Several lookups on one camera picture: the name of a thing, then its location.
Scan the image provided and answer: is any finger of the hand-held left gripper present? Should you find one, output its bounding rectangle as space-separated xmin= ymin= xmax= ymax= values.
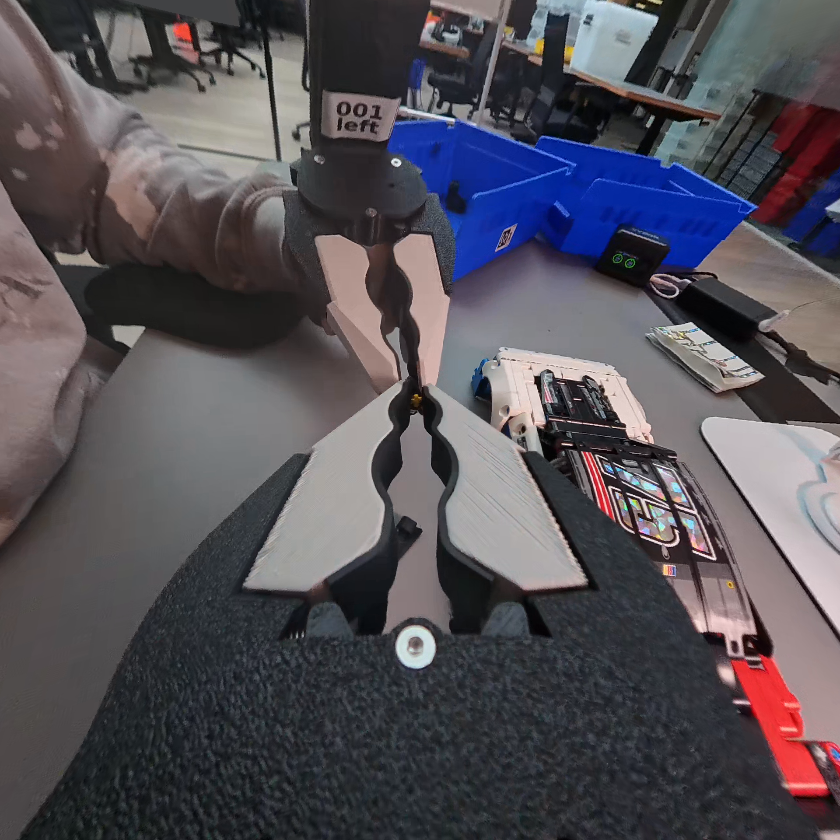
xmin=387 ymin=233 xmax=452 ymax=389
xmin=314 ymin=233 xmax=404 ymax=395

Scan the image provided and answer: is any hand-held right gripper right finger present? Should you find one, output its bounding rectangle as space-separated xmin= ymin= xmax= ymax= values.
xmin=423 ymin=384 xmax=589 ymax=636

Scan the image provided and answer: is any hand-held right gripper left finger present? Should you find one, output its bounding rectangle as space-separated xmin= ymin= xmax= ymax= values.
xmin=243 ymin=381 xmax=404 ymax=636

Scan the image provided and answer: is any person's left forearm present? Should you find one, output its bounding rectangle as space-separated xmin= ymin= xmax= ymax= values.
xmin=92 ymin=131 xmax=326 ymax=309

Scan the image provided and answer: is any grey desk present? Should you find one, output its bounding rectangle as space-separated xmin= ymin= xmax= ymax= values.
xmin=0 ymin=217 xmax=840 ymax=840

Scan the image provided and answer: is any wooden office desk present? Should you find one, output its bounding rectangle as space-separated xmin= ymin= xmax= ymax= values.
xmin=502 ymin=39 xmax=723 ymax=155

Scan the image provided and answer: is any blue plastic bin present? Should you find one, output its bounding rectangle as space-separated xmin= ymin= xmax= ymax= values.
xmin=387 ymin=118 xmax=577 ymax=282
xmin=535 ymin=134 xmax=757 ymax=257

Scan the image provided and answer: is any black office chair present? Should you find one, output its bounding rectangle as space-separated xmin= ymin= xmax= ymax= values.
xmin=430 ymin=26 xmax=500 ymax=119
xmin=200 ymin=0 xmax=266 ymax=80
xmin=512 ymin=13 xmax=611 ymax=145
xmin=128 ymin=20 xmax=217 ymax=93

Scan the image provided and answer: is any toy brick race car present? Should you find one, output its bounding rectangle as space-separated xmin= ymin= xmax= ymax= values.
xmin=469 ymin=348 xmax=840 ymax=798

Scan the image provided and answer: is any white pole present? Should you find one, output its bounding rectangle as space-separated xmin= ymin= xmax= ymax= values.
xmin=478 ymin=0 xmax=511 ymax=126

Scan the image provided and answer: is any black power bank green display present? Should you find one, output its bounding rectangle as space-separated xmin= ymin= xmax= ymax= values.
xmin=594 ymin=224 xmax=672 ymax=287

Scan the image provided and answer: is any white mat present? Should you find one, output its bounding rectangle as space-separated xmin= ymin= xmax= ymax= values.
xmin=701 ymin=416 xmax=840 ymax=634

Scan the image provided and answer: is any folded paper booklet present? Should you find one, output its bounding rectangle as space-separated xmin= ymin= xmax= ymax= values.
xmin=646 ymin=323 xmax=765 ymax=393

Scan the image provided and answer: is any white storage box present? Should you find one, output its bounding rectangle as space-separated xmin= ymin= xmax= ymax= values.
xmin=571 ymin=0 xmax=659 ymax=83

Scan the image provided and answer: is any black power adapter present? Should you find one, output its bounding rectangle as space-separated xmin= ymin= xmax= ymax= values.
xmin=676 ymin=279 xmax=778 ymax=341

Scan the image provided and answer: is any person's grey hoodie torso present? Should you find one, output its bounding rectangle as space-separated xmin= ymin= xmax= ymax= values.
xmin=0 ymin=0 xmax=139 ymax=546

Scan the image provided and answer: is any red and blue crate stack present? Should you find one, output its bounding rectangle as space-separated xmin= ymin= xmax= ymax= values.
xmin=751 ymin=101 xmax=840 ymax=257

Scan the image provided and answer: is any black power cable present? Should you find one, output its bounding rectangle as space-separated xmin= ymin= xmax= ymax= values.
xmin=761 ymin=328 xmax=840 ymax=385

